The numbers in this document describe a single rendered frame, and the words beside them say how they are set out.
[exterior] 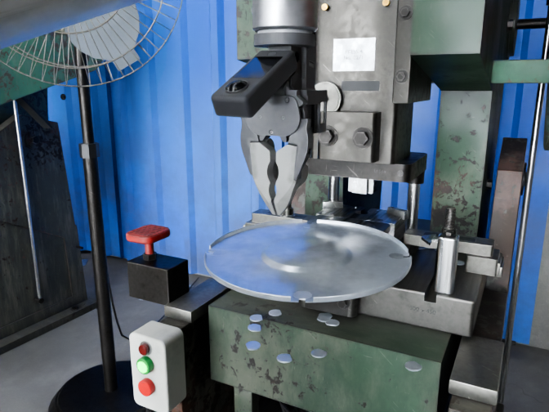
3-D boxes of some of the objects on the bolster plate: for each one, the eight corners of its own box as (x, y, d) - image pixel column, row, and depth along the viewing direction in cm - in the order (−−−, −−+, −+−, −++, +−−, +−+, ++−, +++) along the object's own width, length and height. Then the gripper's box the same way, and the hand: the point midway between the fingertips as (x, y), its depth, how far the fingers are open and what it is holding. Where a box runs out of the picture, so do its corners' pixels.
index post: (452, 295, 75) (458, 235, 72) (432, 291, 76) (437, 232, 74) (455, 288, 77) (461, 230, 75) (435, 285, 78) (440, 228, 76)
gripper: (336, 37, 59) (330, 208, 64) (271, 39, 63) (270, 199, 68) (306, 30, 51) (302, 224, 57) (234, 33, 56) (237, 213, 61)
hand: (274, 206), depth 60 cm, fingers closed
